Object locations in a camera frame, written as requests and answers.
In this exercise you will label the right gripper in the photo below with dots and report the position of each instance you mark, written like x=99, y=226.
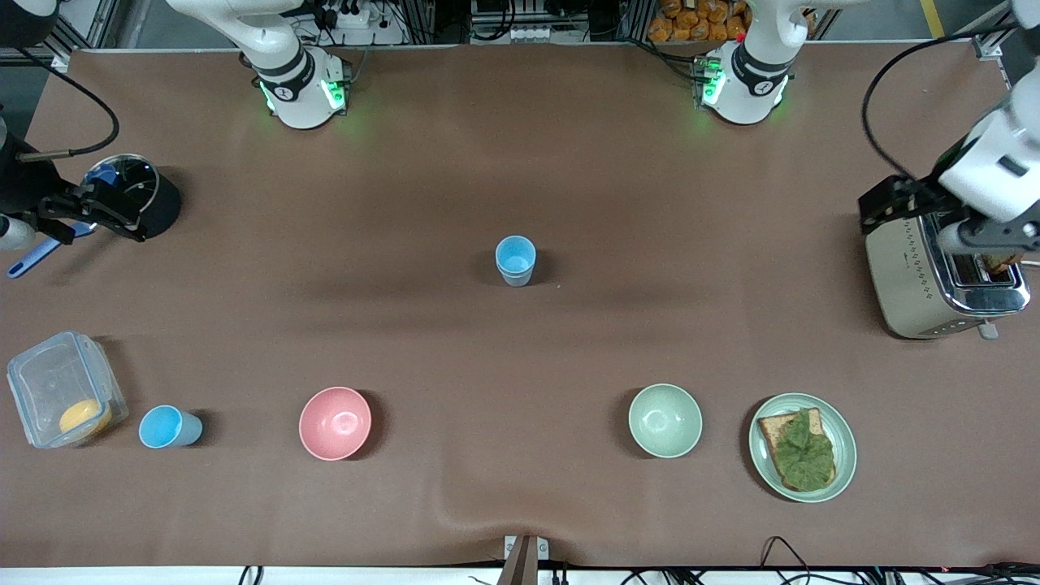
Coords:
x=23, y=192

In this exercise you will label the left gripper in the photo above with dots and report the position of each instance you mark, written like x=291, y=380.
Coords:
x=929, y=192

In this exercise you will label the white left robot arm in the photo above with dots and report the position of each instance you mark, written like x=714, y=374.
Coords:
x=751, y=81

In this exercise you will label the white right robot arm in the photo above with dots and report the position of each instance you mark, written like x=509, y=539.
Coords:
x=296, y=89

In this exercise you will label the glass lid with blue knob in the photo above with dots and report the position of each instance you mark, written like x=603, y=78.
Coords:
x=142, y=175

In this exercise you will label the beige and chrome toaster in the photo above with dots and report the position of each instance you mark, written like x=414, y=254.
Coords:
x=902, y=276

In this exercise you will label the brown toast slice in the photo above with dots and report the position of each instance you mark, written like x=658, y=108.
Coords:
x=999, y=262

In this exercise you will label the clear plastic food container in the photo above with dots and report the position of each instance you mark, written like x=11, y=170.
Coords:
x=49, y=382

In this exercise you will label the yellow round food piece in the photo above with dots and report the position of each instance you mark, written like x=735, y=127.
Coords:
x=81, y=416

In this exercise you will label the pale green plate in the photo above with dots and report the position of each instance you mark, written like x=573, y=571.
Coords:
x=846, y=443

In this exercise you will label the bread slice under lettuce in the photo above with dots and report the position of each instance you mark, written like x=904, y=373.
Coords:
x=772, y=426

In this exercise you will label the green lettuce leaf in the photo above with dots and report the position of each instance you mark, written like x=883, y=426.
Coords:
x=804, y=459

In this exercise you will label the bag of orange buns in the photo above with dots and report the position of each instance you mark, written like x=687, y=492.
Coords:
x=691, y=24

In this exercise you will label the white power strip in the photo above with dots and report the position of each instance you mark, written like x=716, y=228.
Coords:
x=540, y=33
x=349, y=16

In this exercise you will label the pink bowl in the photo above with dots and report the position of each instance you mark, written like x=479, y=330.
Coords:
x=335, y=422

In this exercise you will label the pale green bowl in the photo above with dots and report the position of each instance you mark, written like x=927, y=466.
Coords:
x=665, y=421

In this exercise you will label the grey metal table bracket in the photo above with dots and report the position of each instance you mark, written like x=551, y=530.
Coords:
x=520, y=565

